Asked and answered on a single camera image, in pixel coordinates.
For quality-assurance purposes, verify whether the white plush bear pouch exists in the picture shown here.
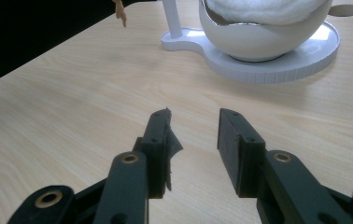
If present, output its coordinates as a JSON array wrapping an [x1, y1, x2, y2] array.
[[205, 0, 329, 26]]

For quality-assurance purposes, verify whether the white silver-lined bowl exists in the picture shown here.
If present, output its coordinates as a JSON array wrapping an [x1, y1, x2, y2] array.
[[198, 0, 334, 63]]

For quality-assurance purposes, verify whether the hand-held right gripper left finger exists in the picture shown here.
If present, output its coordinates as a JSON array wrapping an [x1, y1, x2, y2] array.
[[92, 107, 184, 224]]

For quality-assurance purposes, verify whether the white hook stand with tray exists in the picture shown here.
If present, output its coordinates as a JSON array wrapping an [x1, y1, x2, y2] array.
[[160, 0, 342, 85]]

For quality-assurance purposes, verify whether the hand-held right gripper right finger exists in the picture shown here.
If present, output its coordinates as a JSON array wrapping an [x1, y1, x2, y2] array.
[[217, 107, 353, 224]]

